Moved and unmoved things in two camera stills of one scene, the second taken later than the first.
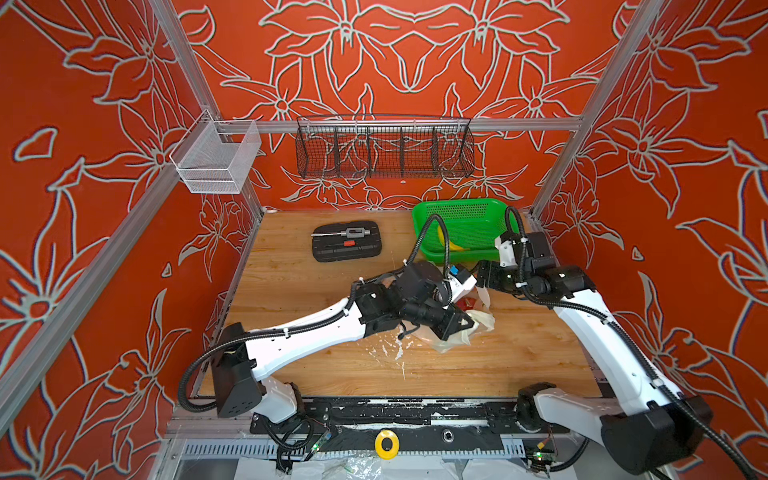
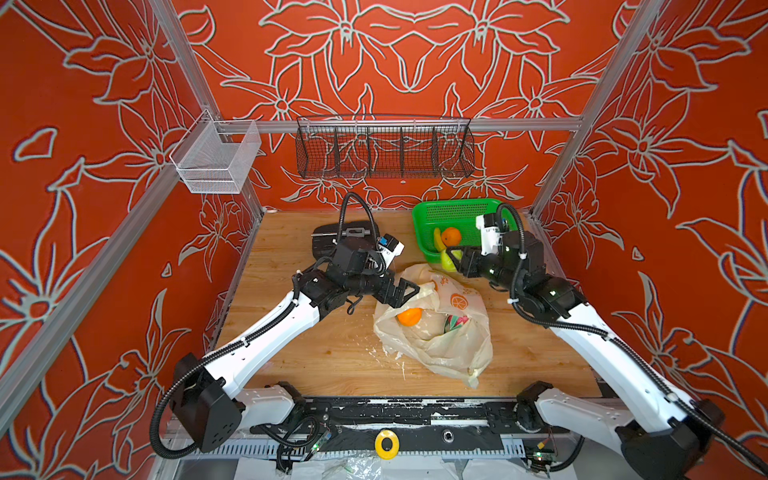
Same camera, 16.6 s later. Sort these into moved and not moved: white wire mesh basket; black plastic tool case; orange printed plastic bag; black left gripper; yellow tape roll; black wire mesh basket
Moved: black left gripper; orange printed plastic bag
Not moved: yellow tape roll; black wire mesh basket; black plastic tool case; white wire mesh basket
